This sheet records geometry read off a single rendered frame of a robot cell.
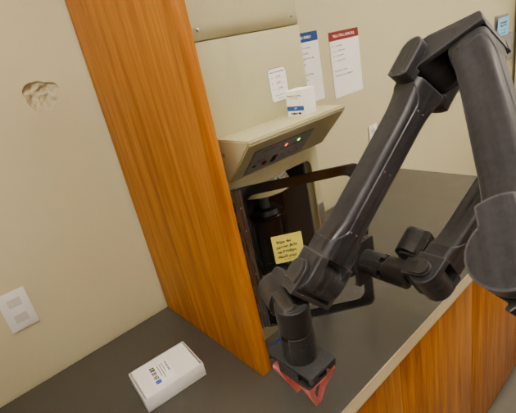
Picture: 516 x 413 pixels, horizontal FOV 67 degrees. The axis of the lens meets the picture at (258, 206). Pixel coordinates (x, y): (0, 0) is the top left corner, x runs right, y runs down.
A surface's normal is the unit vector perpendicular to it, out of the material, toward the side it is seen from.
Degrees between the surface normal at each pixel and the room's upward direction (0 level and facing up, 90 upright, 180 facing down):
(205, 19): 90
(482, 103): 48
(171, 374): 0
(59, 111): 90
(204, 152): 90
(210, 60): 90
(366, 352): 0
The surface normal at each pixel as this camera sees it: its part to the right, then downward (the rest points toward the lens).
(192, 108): -0.73, 0.38
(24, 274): 0.65, 0.16
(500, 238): -0.80, -0.44
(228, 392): -0.19, -0.91
